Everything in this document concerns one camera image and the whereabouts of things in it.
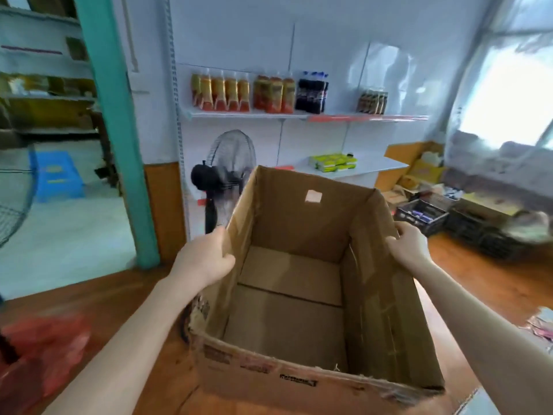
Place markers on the person's left hand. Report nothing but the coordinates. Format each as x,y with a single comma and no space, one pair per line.
201,261

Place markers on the person's right hand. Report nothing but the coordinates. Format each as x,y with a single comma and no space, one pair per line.
412,248

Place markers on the person's left thumb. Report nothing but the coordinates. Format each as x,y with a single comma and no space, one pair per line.
223,262

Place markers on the person's right thumb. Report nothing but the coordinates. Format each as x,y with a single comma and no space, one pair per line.
393,245

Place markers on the large cardboard box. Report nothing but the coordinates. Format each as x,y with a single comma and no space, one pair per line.
298,298

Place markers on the person's left forearm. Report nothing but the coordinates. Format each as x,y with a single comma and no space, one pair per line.
125,345

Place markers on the person's right forearm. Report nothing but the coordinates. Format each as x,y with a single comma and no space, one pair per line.
484,337

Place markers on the small black plastic crate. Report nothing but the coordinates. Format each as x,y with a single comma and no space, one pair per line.
421,216

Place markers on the open cardboard box of goods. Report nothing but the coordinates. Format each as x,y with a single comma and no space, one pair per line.
414,168

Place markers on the black standing fan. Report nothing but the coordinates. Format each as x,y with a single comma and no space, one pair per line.
227,172

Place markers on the long black plastic crate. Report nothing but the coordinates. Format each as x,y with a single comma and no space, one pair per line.
484,235

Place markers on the pile of yellow-green packets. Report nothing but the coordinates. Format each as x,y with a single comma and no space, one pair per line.
333,162

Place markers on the flat yellow cardboard box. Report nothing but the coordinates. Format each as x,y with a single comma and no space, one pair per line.
488,203

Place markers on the white plastic bag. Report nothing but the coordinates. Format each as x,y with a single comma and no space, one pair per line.
529,226

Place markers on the small brown drink bottle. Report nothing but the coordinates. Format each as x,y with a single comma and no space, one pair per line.
383,103
376,103
362,102
370,103

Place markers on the teal pillar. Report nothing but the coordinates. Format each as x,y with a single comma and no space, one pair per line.
116,138

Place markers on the dark soda bottle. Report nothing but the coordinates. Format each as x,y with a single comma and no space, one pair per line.
313,95
301,94
324,95

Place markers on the white slotted shelf upright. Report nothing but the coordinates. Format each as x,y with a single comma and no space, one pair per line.
175,103

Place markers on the orange juice bottle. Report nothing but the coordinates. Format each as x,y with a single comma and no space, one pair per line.
195,91
219,94
206,92
243,95
231,95

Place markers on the colourful printed packets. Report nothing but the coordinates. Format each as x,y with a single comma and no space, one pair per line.
542,324

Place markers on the red tea bottle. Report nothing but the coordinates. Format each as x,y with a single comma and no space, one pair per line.
274,95
288,95
260,94

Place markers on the blue plastic stool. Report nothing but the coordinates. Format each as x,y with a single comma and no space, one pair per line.
54,175

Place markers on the window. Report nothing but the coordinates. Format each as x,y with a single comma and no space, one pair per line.
505,90

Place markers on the red plastic bag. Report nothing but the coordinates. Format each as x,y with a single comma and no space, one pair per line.
39,358

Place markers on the storage shelving unit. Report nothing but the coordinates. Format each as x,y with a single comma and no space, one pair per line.
43,69

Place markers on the short white wall shelf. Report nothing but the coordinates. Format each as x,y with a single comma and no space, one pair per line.
371,166

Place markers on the long white wall shelf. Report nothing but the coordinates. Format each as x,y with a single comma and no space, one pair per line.
276,116

